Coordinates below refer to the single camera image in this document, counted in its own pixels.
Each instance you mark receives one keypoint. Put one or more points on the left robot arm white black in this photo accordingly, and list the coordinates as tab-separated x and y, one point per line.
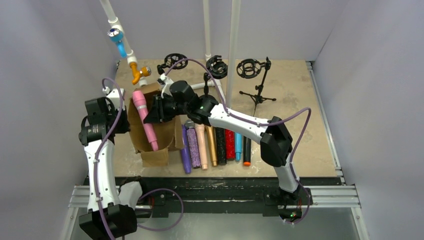
111	208

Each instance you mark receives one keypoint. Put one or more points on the light blue microphone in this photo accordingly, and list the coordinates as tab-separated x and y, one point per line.
238	141

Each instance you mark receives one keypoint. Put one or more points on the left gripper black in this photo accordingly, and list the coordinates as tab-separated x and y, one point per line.
110	117

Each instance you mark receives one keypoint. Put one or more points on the gold microphone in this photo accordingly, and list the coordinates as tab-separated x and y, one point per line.
212	145

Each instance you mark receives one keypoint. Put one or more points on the aluminium frame rail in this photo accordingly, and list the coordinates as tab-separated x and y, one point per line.
330	193

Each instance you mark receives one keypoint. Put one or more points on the glitter purple microphone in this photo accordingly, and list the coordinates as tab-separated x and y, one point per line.
193	144

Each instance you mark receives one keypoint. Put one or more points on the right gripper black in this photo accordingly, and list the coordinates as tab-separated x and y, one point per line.
158	109

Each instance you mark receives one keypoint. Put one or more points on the orange toy microphone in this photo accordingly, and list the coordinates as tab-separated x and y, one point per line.
139	73

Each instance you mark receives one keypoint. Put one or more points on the black round-base mic stand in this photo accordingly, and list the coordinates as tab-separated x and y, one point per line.
218	69

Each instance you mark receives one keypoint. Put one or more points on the white PVC pipe frame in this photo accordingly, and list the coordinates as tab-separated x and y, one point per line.
114	22

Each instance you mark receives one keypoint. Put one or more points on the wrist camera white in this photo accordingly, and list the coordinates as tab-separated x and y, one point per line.
165	82
114	96

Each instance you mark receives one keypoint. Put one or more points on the black glitter microphone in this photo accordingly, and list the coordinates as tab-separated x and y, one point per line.
220	146

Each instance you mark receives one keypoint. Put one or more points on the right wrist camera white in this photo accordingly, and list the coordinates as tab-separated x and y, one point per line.
165	82

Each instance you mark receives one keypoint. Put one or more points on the black table edge rail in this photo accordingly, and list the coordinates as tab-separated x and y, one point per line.
212	195

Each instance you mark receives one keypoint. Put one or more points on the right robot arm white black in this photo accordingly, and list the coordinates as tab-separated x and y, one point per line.
272	135

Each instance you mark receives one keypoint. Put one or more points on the red glitter microphone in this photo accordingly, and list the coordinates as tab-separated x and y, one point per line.
230	151

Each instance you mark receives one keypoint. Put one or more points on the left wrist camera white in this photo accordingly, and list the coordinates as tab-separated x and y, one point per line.
114	96

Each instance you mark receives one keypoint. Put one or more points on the brown cardboard box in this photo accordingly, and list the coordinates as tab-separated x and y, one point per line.
169	138

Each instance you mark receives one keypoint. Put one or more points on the blue toy microphone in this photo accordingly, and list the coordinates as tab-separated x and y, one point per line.
116	36

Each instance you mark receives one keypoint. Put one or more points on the black microphone orange end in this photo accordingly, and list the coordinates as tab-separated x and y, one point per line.
247	147

